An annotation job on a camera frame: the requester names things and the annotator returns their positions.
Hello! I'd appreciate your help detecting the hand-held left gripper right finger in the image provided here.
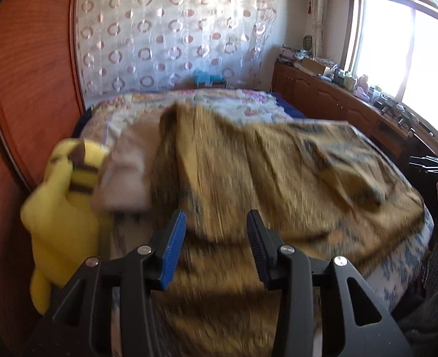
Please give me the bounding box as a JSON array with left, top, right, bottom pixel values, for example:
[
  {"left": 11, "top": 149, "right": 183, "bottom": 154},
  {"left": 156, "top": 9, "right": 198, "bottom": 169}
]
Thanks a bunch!
[{"left": 246, "top": 209, "right": 415, "bottom": 357}]

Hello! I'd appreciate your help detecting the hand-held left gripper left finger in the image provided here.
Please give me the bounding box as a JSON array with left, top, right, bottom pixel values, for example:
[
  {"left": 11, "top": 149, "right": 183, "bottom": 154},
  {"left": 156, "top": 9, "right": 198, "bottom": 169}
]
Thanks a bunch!
[{"left": 23, "top": 209, "right": 188, "bottom": 357}]

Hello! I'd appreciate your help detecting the bed with floral sheet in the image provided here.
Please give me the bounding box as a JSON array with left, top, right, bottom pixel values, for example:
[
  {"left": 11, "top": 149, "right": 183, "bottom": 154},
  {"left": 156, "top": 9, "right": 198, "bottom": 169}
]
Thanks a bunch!
[{"left": 91, "top": 102, "right": 426, "bottom": 357}]

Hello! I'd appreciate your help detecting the pink figure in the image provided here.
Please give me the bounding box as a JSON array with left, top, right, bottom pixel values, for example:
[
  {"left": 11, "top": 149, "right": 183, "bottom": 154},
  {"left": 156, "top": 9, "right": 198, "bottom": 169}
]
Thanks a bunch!
[{"left": 354, "top": 74, "right": 370, "bottom": 99}]

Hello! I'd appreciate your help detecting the yellow plush toy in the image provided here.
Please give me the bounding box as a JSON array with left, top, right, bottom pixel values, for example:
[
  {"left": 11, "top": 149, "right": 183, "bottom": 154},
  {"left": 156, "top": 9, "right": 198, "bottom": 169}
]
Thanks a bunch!
[{"left": 20, "top": 138, "right": 111, "bottom": 315}]

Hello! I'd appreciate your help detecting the window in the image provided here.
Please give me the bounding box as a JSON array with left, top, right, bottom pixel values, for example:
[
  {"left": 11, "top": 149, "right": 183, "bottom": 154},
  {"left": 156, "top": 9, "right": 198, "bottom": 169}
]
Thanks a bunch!
[{"left": 343, "top": 0, "right": 438, "bottom": 127}]

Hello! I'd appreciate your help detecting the low wooden cabinet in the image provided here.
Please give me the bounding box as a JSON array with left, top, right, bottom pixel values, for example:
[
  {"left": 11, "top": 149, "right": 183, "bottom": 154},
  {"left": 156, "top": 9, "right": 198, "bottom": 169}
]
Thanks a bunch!
[{"left": 271, "top": 61, "right": 438, "bottom": 164}]

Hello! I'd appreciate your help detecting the cardboard box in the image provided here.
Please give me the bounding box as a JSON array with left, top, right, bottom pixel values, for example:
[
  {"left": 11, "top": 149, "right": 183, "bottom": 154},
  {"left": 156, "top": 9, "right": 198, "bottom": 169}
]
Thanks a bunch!
[{"left": 300, "top": 57, "right": 333, "bottom": 75}]

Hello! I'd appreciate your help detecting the navy blanket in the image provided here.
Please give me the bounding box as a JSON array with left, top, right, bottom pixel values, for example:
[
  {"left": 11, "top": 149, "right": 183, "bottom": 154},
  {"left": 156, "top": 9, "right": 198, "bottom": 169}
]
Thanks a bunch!
[{"left": 271, "top": 91, "right": 309, "bottom": 120}]

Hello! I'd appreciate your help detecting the floral quilt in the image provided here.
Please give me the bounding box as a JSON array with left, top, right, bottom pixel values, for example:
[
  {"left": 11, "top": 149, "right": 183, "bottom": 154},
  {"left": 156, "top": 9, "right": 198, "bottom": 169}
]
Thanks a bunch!
[{"left": 79, "top": 88, "right": 305, "bottom": 145}]

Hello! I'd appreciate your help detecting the beige window curtain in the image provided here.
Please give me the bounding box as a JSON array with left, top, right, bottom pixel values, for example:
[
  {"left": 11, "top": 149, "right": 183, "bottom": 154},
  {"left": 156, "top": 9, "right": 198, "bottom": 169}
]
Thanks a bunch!
[{"left": 304, "top": 0, "right": 331, "bottom": 58}]

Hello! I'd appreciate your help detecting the circle patterned sheer curtain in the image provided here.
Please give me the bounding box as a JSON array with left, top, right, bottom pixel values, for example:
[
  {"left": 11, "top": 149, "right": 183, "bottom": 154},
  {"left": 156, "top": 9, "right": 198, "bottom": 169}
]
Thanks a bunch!
[{"left": 74, "top": 0, "right": 279, "bottom": 99}]

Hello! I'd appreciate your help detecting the wooden wardrobe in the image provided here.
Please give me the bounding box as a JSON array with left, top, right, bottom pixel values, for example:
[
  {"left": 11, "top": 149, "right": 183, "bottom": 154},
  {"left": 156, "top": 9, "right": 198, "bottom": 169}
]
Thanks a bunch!
[{"left": 0, "top": 0, "right": 87, "bottom": 343}]

